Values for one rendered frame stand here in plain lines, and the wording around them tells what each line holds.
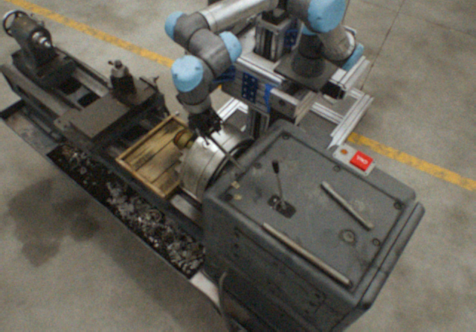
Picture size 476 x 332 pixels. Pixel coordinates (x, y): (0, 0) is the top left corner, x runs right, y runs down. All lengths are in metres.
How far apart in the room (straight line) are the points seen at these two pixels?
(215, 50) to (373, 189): 0.69
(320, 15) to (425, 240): 1.97
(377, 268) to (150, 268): 1.58
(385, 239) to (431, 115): 2.41
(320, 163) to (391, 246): 0.33
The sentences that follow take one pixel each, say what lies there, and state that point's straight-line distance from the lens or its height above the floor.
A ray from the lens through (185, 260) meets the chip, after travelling 1.87.
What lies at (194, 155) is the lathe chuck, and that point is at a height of 1.21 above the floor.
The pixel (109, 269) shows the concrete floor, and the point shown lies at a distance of 2.53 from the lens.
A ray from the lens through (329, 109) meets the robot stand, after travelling 2.96.
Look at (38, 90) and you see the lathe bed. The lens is 2.24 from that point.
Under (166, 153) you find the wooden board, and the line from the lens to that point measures 1.78.
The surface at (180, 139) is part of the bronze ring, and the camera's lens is 1.53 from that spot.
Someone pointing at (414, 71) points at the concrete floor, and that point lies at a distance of 3.92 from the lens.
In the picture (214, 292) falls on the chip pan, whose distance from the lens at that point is 1.84.
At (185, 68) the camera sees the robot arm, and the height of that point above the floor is 1.70.
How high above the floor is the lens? 2.30
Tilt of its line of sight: 53 degrees down
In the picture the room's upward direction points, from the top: 3 degrees clockwise
